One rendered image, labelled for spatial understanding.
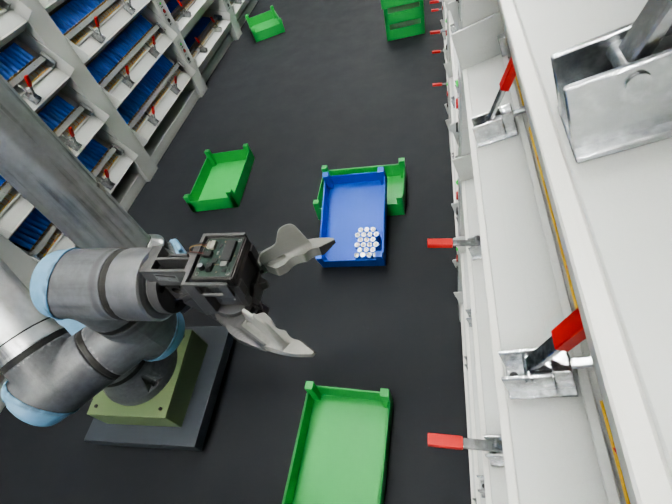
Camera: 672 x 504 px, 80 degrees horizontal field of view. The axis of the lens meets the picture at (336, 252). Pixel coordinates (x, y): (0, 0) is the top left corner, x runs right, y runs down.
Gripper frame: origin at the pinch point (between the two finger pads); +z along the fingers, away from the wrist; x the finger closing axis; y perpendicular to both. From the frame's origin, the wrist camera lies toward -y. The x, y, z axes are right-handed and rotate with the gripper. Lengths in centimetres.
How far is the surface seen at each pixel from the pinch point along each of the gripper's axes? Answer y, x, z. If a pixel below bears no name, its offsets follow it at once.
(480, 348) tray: -10.6, -0.7, 17.1
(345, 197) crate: -53, 72, -16
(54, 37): -3, 106, -115
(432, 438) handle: -7.8, -12.3, 11.2
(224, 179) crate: -62, 97, -73
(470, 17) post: 15.3, 30.2, 16.4
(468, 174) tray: -9.3, 29.9, 17.5
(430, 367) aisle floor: -60, 17, 11
